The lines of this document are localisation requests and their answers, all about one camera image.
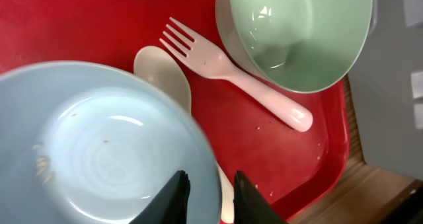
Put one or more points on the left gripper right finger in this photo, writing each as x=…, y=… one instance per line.
x=250, y=207

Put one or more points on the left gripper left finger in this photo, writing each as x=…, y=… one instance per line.
x=169, y=206

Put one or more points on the light blue bowl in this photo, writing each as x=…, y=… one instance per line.
x=88, y=143

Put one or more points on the grey dishwasher rack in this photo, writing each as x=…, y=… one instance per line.
x=386, y=86

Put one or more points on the red serving tray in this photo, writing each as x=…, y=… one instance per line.
x=293, y=170

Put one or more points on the white plastic spoon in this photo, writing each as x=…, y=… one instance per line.
x=158, y=68

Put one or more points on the pink plastic fork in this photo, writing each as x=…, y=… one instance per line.
x=208, y=60

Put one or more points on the green bowl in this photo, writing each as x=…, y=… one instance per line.
x=302, y=46

